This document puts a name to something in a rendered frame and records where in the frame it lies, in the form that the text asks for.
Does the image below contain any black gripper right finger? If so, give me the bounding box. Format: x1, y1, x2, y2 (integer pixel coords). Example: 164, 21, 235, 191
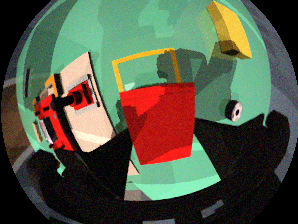
194, 113, 265, 180

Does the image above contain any small black toy tyre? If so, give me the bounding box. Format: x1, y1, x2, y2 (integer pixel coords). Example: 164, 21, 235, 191
225, 100, 242, 123

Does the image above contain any yellow rectangular block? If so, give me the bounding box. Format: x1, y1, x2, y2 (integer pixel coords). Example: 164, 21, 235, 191
206, 0, 251, 60

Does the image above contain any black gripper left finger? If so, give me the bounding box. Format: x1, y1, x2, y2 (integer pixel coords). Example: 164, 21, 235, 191
55, 127, 133, 200

